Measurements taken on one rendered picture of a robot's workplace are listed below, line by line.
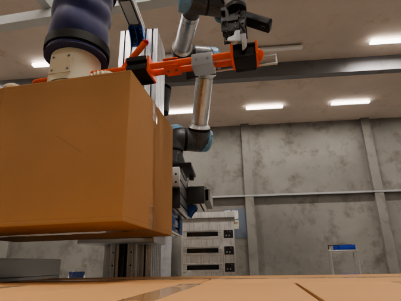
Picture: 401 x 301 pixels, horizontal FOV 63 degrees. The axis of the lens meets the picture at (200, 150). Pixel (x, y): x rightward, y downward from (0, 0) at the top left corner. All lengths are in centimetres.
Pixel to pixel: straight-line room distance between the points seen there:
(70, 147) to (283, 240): 1109
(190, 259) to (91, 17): 761
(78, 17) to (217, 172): 1099
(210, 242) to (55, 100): 769
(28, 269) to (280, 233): 1078
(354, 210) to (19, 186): 1195
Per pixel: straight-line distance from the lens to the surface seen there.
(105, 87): 92
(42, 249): 1339
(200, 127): 168
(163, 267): 1151
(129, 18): 216
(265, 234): 1171
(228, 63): 110
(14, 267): 130
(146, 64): 111
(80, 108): 93
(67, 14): 130
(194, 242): 852
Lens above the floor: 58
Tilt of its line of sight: 19 degrees up
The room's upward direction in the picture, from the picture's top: 1 degrees counter-clockwise
